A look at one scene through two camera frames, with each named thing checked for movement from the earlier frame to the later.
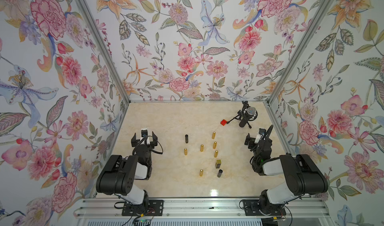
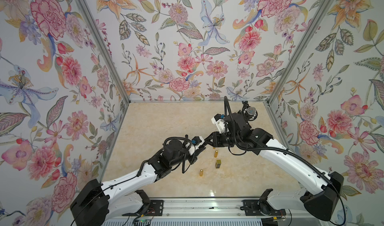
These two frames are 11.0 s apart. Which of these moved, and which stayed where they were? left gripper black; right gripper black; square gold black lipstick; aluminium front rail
Moved: right gripper black; left gripper black
Stayed: aluminium front rail; square gold black lipstick
